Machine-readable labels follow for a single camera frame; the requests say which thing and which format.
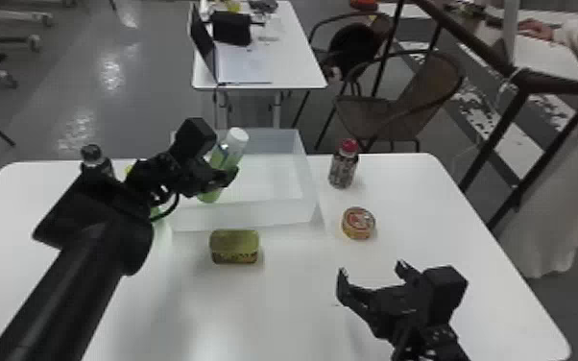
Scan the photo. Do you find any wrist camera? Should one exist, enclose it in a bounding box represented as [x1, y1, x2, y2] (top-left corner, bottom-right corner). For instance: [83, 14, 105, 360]
[167, 117, 219, 165]
[416, 264, 470, 326]

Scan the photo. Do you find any black bottle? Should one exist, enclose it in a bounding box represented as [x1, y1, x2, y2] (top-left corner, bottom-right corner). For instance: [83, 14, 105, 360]
[80, 143, 117, 181]

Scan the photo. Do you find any white side table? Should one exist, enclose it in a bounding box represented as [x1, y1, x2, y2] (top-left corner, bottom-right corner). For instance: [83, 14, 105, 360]
[187, 0, 329, 130]

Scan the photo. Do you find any green can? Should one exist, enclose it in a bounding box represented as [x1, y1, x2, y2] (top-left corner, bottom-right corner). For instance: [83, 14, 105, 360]
[208, 229, 261, 266]

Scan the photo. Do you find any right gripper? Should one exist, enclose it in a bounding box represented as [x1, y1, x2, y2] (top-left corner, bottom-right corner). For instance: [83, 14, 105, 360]
[335, 258, 425, 345]

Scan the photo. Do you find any clear box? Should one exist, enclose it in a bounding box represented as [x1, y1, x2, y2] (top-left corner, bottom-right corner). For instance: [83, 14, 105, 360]
[169, 128, 319, 233]

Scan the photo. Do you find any laptop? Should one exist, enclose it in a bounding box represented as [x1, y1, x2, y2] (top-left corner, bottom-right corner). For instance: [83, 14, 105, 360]
[189, 4, 275, 86]

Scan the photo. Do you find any brown chair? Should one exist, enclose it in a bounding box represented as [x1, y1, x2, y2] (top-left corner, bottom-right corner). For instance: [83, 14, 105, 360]
[313, 49, 468, 154]

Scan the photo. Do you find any yellow can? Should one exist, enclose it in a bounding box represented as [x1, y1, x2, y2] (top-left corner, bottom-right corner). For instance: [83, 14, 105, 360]
[340, 205, 377, 241]

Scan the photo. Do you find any black cable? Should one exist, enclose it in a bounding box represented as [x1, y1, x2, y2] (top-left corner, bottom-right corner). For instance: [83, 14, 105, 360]
[148, 192, 182, 224]

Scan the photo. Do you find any grey bottle with red cap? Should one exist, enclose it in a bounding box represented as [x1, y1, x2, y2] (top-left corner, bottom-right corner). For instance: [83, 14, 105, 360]
[327, 138, 361, 191]

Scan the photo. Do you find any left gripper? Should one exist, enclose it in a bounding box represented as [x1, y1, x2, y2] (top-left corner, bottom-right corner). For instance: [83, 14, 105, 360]
[170, 156, 240, 200]

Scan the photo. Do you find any green bottle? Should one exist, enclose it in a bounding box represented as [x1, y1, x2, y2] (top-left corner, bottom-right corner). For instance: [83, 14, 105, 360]
[197, 127, 251, 205]

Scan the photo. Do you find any black chair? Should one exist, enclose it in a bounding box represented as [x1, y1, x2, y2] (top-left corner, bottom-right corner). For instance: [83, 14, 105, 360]
[290, 10, 397, 130]

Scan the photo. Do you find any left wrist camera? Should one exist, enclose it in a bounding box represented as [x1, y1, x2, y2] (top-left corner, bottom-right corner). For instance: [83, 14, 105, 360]
[167, 117, 219, 165]

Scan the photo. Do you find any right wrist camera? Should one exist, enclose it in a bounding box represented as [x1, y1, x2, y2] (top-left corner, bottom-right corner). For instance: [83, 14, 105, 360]
[416, 264, 470, 326]

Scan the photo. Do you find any black bag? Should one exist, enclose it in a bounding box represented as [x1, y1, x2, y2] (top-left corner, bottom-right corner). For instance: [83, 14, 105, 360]
[209, 10, 253, 48]

